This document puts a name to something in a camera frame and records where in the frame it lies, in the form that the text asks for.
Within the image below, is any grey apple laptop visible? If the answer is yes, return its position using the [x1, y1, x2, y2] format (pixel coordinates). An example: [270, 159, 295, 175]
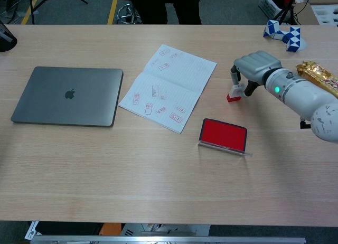
[10, 66, 124, 128]

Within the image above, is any white notebook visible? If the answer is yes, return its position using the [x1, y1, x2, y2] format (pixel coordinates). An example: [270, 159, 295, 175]
[118, 44, 218, 135]

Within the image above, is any red ink pad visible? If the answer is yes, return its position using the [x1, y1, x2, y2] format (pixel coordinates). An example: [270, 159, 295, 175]
[198, 118, 253, 157]

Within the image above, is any printed white sheet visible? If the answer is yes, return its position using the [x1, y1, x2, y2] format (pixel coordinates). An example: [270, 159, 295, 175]
[24, 221, 42, 241]

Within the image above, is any orange object under table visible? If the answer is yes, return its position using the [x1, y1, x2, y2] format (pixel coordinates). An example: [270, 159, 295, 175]
[100, 222, 122, 236]

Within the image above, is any person in black trousers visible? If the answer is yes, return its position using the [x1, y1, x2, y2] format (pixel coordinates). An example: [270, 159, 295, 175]
[109, 0, 203, 25]

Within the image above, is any black mesh object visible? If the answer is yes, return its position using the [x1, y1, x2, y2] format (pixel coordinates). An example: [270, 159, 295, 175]
[0, 20, 18, 52]

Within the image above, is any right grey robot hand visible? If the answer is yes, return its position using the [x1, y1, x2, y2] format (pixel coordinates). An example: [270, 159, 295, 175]
[230, 50, 281, 98]

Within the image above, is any red and white stamp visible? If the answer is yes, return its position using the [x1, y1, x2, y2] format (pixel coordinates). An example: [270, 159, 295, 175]
[226, 85, 242, 104]

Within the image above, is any white plastic basket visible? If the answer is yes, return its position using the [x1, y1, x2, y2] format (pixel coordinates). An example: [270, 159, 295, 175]
[258, 0, 294, 20]

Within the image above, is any aluminium rail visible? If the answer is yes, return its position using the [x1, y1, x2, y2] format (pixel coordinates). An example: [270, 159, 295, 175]
[30, 236, 307, 244]

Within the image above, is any cardboard box with white foam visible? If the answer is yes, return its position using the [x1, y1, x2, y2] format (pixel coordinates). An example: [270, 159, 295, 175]
[292, 0, 338, 26]

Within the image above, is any black tripod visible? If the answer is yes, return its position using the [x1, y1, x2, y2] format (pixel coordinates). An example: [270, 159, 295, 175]
[273, 0, 302, 25]
[5, 0, 89, 25]

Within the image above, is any chrome stool base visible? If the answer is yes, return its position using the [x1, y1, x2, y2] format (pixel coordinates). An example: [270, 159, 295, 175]
[116, 1, 143, 25]

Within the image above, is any gold snack package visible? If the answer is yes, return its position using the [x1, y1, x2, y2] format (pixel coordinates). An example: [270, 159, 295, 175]
[295, 60, 338, 99]

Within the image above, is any blue white snake puzzle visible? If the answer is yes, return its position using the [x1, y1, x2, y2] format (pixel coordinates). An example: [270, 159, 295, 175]
[263, 19, 302, 52]

